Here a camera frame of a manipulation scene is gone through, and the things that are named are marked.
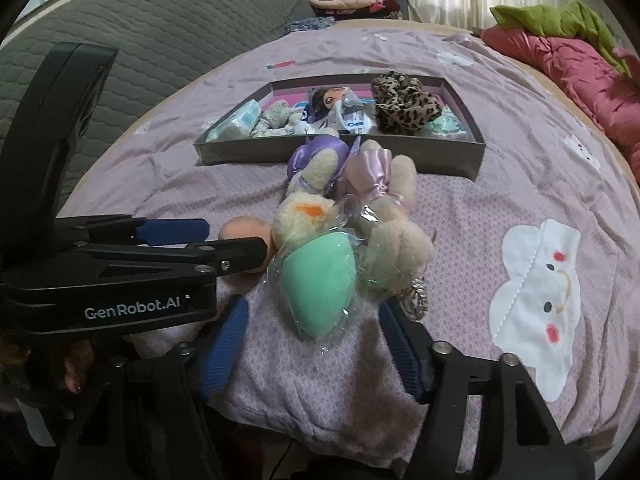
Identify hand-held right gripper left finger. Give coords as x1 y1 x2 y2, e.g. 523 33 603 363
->
52 296 251 480

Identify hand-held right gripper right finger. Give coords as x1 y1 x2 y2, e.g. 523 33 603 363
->
379 301 596 480

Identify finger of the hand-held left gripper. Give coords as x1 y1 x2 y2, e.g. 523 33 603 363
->
75 236 270 283
55 216 210 245

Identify peach makeup sponge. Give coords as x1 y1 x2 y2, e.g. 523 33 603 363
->
219 216 277 275

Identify plush bunny with purple bow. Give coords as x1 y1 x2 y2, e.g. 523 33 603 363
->
271 134 352 262

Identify green makeup sponge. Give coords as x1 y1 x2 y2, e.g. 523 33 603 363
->
282 245 358 342

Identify plush bunny with pink bow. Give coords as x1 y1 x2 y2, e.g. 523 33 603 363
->
344 140 435 302

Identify blue tissue pack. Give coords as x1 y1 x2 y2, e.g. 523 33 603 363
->
205 100 262 142

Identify shallow brown cardboard box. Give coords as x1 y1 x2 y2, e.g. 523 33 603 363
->
194 75 486 181

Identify cartoon doll packet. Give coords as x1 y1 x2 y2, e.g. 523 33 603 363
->
305 87 351 123

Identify white and yellow plastic packet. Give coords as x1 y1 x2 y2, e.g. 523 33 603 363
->
330 100 377 136

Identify leopard print scrunchie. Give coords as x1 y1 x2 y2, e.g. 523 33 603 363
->
371 71 444 135

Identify person's left hand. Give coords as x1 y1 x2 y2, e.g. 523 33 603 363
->
62 340 97 397

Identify floral fabric scrunchie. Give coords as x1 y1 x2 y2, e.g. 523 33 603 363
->
249 102 307 139

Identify pink and blue book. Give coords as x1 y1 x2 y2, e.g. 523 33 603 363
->
267 92 313 111

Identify pink printed bed sheet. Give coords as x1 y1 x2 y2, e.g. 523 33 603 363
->
60 19 640 480

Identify grey quilted cover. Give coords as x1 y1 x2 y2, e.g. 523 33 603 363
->
0 0 321 211

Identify green tissue pack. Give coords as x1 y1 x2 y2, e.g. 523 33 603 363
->
425 110 473 141

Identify blue patterned cloth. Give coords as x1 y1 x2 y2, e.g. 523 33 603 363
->
285 16 336 37

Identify red quilt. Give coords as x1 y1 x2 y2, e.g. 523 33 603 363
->
482 27 640 171

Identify green blanket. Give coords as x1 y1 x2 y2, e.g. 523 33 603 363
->
490 1 633 78

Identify metal key chain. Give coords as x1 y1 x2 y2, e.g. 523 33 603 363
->
400 277 432 321

